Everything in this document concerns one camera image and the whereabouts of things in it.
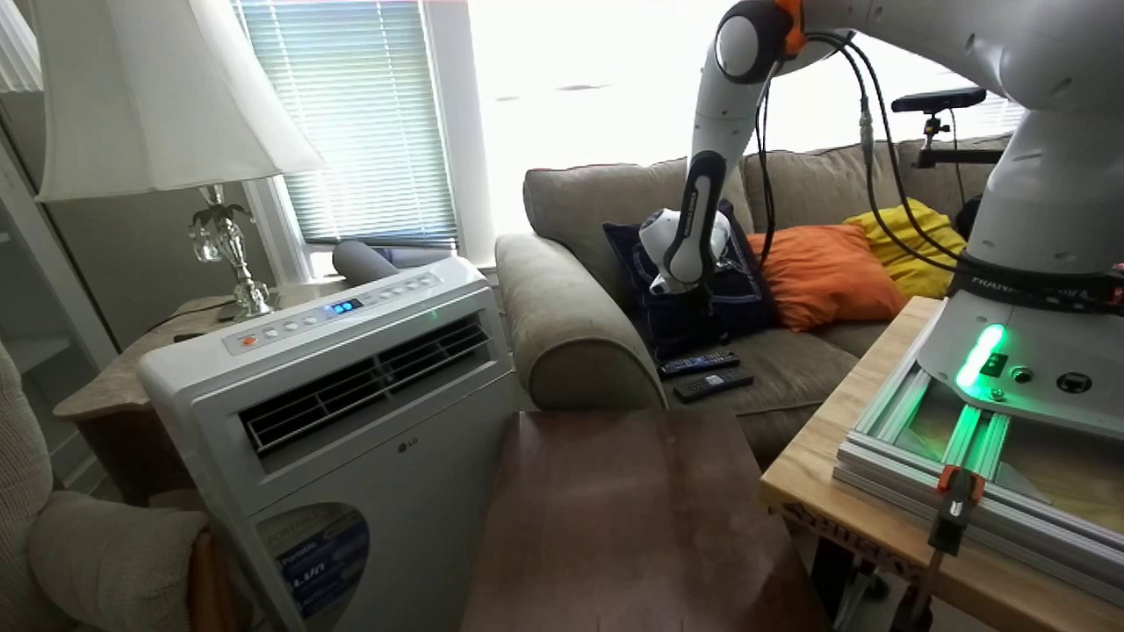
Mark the white window blinds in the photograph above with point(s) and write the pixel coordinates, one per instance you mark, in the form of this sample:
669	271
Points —
356	78

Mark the white shade crystal lamp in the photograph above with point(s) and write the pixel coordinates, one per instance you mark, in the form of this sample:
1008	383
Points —
150	95

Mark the beige armchair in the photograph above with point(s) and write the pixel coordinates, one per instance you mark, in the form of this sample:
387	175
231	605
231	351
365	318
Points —
79	563

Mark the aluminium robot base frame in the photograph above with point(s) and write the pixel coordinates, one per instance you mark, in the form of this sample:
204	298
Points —
995	467

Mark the light wooden robot platform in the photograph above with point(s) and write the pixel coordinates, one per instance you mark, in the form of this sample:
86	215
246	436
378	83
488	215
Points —
1000	590

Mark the black remote with blue buttons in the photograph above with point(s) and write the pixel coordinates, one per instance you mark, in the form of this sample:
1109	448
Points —
712	383

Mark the black Xfinity remote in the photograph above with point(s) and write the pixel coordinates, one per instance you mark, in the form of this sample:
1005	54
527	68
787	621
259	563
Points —
697	364

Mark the light wooden end table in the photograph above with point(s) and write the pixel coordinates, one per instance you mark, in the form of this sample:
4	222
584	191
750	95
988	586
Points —
166	411

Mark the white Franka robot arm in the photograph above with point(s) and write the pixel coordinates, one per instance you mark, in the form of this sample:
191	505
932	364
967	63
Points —
1033	322

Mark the white portable air conditioner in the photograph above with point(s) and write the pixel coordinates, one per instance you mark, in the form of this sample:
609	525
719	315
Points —
384	463

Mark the black camera stand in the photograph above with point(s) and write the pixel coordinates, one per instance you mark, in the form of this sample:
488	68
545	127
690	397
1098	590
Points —
940	143

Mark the orange pillow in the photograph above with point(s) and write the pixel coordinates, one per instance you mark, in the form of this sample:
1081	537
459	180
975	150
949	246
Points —
828	275

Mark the navy blue pillow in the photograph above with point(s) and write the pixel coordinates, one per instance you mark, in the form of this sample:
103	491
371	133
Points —
725	306

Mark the beige couch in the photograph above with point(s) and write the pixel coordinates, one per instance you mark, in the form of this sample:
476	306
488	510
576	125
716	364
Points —
587	332

